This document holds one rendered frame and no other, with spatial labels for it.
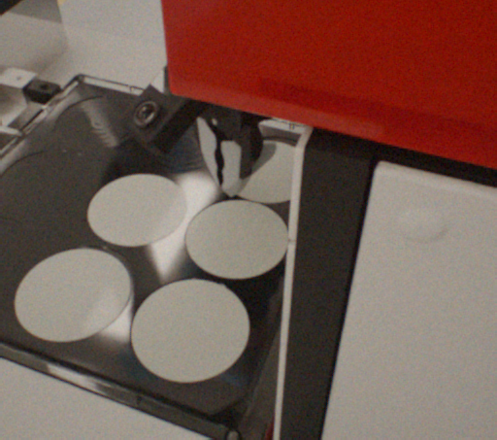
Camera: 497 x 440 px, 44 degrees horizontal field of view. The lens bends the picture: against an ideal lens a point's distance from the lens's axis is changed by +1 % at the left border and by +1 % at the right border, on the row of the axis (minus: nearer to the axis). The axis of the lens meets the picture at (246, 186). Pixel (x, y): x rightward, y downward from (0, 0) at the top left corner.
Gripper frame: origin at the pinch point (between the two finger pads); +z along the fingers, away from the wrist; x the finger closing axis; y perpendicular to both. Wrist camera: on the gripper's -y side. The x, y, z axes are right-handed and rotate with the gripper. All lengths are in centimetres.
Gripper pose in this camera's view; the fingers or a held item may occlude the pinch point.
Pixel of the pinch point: (224, 187)
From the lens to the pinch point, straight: 61.9
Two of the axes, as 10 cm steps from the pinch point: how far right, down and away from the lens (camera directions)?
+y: 7.4, -4.7, 4.8
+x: -6.7, -5.2, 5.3
